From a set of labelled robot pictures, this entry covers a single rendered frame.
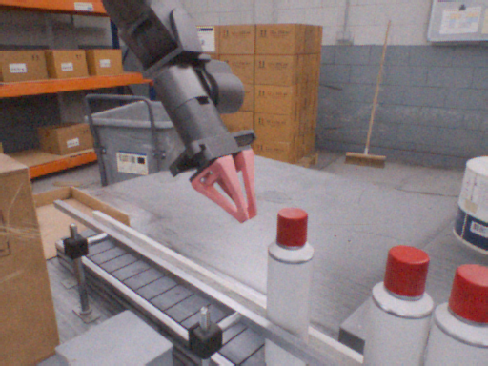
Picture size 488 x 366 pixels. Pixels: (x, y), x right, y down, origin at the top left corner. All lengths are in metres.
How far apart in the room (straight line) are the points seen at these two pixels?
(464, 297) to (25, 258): 0.47
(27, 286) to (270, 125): 3.29
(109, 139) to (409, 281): 2.46
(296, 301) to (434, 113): 4.39
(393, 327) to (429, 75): 4.42
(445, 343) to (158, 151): 2.28
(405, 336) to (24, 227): 0.43
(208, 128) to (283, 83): 3.16
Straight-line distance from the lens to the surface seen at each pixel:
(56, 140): 4.35
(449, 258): 0.85
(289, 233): 0.43
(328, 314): 0.72
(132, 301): 0.68
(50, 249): 0.97
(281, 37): 3.63
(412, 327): 0.39
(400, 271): 0.37
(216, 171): 0.45
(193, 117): 0.48
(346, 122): 5.00
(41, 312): 0.61
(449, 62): 4.72
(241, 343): 0.57
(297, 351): 0.45
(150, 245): 0.75
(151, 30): 0.52
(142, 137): 2.59
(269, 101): 3.69
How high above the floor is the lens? 1.26
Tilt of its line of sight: 20 degrees down
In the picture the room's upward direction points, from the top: straight up
